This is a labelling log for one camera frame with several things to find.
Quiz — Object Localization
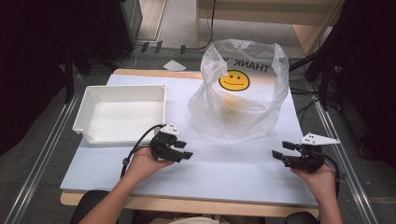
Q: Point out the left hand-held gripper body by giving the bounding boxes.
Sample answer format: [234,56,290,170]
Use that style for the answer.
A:
[149,123,183,163]

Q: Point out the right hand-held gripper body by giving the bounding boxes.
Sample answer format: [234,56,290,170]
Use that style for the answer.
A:
[284,132,341,174]

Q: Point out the clear plastic bag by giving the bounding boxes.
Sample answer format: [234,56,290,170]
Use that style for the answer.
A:
[187,38,290,142]

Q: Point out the person's right hand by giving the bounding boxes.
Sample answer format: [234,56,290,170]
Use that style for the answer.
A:
[290,162,337,201]

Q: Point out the person's left hand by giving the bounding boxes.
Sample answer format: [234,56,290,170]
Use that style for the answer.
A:
[125,146,175,185]

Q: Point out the white table sheet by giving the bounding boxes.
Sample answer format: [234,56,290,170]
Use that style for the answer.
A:
[59,74,319,207]

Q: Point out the white plastic tray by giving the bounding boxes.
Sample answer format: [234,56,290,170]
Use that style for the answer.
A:
[72,84,167,146]

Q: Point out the wooden table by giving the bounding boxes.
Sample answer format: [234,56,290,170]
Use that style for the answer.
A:
[59,68,320,218]

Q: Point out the black metal stand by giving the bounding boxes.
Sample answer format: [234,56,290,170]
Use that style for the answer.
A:
[289,46,335,111]
[60,43,120,105]

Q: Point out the white paper sheet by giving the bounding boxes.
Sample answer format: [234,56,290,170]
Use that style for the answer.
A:
[163,59,188,72]

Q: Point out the person's dark legs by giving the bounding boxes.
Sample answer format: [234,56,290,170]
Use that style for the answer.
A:
[68,189,319,224]

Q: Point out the black cabinet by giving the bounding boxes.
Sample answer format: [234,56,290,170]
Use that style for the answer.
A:
[98,0,144,62]

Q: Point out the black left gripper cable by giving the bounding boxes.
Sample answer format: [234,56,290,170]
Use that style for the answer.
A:
[120,123,166,179]

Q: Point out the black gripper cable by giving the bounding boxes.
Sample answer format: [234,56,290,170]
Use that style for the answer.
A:
[120,123,166,179]
[323,153,344,198]

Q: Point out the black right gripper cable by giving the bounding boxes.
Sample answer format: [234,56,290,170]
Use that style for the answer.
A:
[323,153,344,198]

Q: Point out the metal floor rail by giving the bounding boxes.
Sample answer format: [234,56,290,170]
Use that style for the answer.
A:
[2,90,86,224]
[310,98,380,224]

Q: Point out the black hanging cable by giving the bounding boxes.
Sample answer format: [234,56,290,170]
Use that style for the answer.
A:
[186,0,218,51]

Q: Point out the wooden furniture frame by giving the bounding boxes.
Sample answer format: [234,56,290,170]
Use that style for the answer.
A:
[194,0,345,58]

